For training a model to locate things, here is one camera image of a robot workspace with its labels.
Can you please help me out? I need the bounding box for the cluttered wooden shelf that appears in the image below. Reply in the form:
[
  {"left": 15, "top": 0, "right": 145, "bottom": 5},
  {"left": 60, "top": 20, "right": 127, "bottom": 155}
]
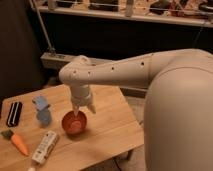
[{"left": 29, "top": 0, "right": 213, "bottom": 28}]

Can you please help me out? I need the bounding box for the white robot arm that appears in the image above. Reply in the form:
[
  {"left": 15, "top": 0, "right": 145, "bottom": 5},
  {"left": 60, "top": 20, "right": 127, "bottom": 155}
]
[{"left": 59, "top": 49, "right": 213, "bottom": 171}]

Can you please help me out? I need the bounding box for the orange toy carrot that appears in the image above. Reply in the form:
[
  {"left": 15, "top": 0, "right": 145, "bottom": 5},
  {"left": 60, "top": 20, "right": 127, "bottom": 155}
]
[{"left": 1, "top": 130, "right": 29, "bottom": 156}]

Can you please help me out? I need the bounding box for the metal pole stand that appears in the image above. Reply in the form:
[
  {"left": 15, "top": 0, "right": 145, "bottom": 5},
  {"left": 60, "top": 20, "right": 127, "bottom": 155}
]
[{"left": 29, "top": 0, "right": 56, "bottom": 56}]

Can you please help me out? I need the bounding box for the black and white brush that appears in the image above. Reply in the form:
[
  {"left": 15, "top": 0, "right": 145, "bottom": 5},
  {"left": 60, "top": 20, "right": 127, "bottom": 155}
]
[{"left": 6, "top": 102, "right": 23, "bottom": 127}]

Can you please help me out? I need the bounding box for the orange ceramic cup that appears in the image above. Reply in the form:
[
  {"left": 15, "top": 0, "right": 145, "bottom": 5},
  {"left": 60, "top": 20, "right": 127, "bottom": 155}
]
[{"left": 62, "top": 111, "right": 87, "bottom": 135}]

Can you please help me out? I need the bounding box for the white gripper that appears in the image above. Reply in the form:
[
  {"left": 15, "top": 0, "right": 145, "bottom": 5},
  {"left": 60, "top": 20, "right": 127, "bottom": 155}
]
[{"left": 70, "top": 85, "right": 96, "bottom": 116}]

